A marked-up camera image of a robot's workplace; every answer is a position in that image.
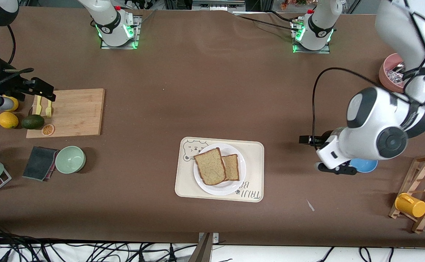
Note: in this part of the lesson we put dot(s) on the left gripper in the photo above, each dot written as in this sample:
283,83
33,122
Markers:
324,140

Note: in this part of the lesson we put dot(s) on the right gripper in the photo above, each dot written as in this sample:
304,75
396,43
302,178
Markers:
15,86

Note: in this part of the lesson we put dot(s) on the brown bread slice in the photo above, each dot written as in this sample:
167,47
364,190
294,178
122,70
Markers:
233,167
209,166

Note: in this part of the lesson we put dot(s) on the white round plate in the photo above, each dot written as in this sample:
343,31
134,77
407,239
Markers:
205,185

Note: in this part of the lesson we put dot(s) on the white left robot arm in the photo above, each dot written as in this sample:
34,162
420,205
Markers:
365,123

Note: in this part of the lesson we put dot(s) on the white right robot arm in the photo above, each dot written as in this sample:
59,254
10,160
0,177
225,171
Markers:
108,22

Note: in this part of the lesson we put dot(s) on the yellow plastic fork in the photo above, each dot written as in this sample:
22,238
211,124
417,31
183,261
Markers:
48,109

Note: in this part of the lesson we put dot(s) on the yellow plastic knife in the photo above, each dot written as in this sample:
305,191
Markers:
38,108

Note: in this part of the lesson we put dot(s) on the dark green avocado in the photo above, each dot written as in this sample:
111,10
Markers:
32,122

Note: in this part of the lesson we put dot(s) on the yellow lemon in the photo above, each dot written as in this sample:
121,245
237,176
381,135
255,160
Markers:
14,105
7,120

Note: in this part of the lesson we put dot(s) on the wooden cutting board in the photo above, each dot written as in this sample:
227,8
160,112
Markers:
74,112

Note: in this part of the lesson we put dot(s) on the orange slice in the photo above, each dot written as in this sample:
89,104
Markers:
48,130

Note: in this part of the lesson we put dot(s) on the blue bowl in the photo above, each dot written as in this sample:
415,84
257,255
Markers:
367,166

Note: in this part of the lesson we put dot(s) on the cream bear print tray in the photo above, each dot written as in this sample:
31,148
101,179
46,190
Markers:
253,153

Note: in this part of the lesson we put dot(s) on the small white tape scrap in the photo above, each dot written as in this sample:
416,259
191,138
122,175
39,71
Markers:
310,206

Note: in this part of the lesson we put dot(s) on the dark grey sponge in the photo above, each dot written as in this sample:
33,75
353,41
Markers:
38,163

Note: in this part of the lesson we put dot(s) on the pale green bowl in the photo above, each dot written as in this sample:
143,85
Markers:
70,160

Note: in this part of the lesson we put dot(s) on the pink bowl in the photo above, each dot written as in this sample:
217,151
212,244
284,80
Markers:
384,78

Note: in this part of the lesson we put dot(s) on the silver foil pieces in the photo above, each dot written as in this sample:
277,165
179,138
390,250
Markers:
395,75

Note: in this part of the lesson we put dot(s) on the yellow mug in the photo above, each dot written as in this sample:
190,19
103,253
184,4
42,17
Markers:
410,205

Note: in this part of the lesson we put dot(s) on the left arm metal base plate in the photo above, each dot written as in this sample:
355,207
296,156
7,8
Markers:
325,51

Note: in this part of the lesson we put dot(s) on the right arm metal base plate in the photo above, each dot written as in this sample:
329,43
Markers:
136,40

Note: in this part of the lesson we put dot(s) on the grey metal bracket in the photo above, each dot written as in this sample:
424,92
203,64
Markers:
205,247

